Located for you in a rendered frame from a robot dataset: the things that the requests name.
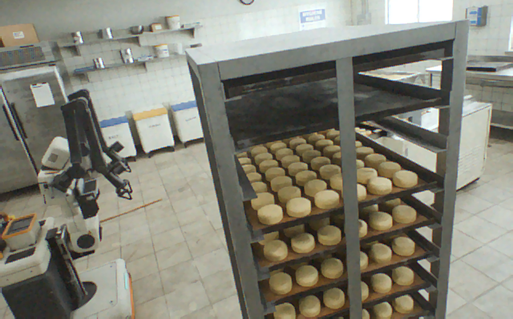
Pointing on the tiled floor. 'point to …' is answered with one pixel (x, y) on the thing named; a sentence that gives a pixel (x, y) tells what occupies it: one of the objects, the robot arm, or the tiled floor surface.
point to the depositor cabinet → (479, 116)
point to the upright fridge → (30, 111)
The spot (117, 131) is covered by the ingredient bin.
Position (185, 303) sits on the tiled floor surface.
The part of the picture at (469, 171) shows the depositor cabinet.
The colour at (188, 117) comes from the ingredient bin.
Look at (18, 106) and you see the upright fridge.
